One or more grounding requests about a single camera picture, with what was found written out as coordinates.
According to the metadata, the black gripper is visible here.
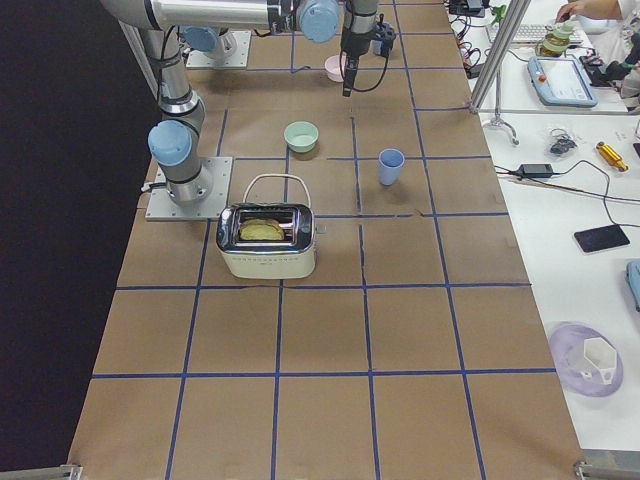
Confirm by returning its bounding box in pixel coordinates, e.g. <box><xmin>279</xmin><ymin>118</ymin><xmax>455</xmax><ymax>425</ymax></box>
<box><xmin>341</xmin><ymin>30</ymin><xmax>374</xmax><ymax>97</ymax></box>

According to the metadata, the light blue plastic cup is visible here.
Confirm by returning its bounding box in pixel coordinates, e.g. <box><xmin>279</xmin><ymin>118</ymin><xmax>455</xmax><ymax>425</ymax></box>
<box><xmin>378</xmin><ymin>148</ymin><xmax>405</xmax><ymax>186</ymax></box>

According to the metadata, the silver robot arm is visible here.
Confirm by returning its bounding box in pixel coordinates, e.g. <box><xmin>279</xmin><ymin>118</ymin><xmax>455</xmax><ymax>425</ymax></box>
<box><xmin>102</xmin><ymin>1</ymin><xmax>340</xmax><ymax>205</ymax></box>
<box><xmin>154</xmin><ymin>1</ymin><xmax>380</xmax><ymax>97</ymax></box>

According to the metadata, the person's hand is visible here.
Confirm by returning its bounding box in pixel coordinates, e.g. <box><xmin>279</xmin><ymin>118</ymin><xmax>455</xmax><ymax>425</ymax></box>
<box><xmin>555</xmin><ymin>0</ymin><xmax>623</xmax><ymax>23</ymax></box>

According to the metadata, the pink bowl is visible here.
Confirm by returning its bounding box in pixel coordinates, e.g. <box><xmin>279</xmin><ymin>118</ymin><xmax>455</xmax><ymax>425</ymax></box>
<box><xmin>324</xmin><ymin>54</ymin><xmax>347</xmax><ymax>83</ymax></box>

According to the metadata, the mint green bowl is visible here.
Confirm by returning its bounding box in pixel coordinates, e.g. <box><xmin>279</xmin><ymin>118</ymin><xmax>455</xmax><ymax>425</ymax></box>
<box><xmin>284</xmin><ymin>121</ymin><xmax>319</xmax><ymax>153</ymax></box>

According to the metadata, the chrome hook stand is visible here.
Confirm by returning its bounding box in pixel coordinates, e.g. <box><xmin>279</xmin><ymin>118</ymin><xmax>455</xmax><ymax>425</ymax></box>
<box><xmin>482</xmin><ymin>61</ymin><xmax>519</xmax><ymax>146</ymax></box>

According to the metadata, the white keyboard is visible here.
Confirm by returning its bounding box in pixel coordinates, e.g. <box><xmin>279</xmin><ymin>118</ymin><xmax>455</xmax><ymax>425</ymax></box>
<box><xmin>485</xmin><ymin>24</ymin><xmax>583</xmax><ymax>45</ymax></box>

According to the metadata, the toast slice in toaster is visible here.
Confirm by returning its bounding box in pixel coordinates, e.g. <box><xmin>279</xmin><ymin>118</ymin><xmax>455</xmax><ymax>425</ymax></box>
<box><xmin>239</xmin><ymin>219</ymin><xmax>285</xmax><ymax>241</ymax></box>

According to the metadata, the cream and chrome toaster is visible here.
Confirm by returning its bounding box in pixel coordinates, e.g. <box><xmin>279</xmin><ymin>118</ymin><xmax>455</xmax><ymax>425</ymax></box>
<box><xmin>216</xmin><ymin>173</ymin><xmax>316</xmax><ymax>280</ymax></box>

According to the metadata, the glass jar with green lid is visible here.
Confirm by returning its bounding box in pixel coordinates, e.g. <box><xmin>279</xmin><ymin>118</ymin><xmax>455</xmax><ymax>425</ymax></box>
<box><xmin>535</xmin><ymin>22</ymin><xmax>575</xmax><ymax>57</ymax></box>

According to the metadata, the black power adapter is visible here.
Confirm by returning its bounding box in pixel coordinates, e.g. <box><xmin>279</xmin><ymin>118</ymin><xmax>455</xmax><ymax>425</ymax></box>
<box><xmin>516</xmin><ymin>163</ymin><xmax>555</xmax><ymax>179</ymax></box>

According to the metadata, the blue teach pendant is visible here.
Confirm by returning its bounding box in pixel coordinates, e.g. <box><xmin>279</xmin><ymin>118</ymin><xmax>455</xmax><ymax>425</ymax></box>
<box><xmin>527</xmin><ymin>57</ymin><xmax>598</xmax><ymax>108</ymax></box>

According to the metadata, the gold metal cylinder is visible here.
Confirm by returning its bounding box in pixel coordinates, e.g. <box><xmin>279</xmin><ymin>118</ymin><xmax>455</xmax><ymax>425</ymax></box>
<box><xmin>596</xmin><ymin>141</ymin><xmax>629</xmax><ymax>172</ymax></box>

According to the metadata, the black smartphone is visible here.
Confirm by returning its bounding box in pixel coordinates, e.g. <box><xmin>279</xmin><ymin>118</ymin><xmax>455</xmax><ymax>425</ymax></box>
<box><xmin>573</xmin><ymin>224</ymin><xmax>630</xmax><ymax>253</ymax></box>

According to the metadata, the purple plastic plate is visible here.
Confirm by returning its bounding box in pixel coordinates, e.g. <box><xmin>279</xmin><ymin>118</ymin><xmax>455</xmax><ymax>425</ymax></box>
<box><xmin>549</xmin><ymin>323</ymin><xmax>624</xmax><ymax>398</ymax></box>

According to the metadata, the white hexagonal cup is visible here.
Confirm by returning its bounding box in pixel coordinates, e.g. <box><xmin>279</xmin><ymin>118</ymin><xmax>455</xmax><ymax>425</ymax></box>
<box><xmin>578</xmin><ymin>337</ymin><xmax>617</xmax><ymax>385</ymax></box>

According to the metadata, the aluminium frame post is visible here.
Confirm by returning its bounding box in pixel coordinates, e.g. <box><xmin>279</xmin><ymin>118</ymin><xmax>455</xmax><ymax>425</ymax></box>
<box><xmin>469</xmin><ymin>0</ymin><xmax>530</xmax><ymax>113</ymax></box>

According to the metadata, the black power cable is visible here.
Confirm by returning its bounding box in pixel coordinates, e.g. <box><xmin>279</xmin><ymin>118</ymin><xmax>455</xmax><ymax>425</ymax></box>
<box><xmin>495</xmin><ymin>159</ymin><xmax>640</xmax><ymax>235</ymax></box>

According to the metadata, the black cable bundle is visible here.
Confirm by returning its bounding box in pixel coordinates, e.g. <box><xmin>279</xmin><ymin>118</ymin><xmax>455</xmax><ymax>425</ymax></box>
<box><xmin>545</xmin><ymin>128</ymin><xmax>577</xmax><ymax>155</ymax></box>

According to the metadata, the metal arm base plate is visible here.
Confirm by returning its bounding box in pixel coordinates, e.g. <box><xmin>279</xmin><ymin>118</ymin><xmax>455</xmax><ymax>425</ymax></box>
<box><xmin>145</xmin><ymin>157</ymin><xmax>233</xmax><ymax>221</ymax></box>

